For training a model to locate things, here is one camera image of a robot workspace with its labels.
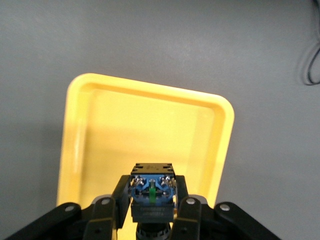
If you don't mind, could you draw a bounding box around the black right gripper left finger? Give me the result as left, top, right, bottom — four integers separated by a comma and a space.
0, 174, 133, 240

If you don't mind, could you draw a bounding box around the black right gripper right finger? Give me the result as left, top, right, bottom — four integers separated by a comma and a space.
172, 174, 283, 240

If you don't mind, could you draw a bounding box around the dark grey table cloth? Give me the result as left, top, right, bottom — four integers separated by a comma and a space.
0, 0, 320, 240

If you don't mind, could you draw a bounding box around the yellow-capped push button switch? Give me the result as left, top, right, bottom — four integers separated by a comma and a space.
128, 162, 179, 240

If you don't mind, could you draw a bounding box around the yellow plastic tray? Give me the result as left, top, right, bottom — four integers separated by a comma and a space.
56, 72, 236, 240

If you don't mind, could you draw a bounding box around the loose thin black cable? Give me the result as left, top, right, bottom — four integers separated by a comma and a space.
296, 0, 320, 86

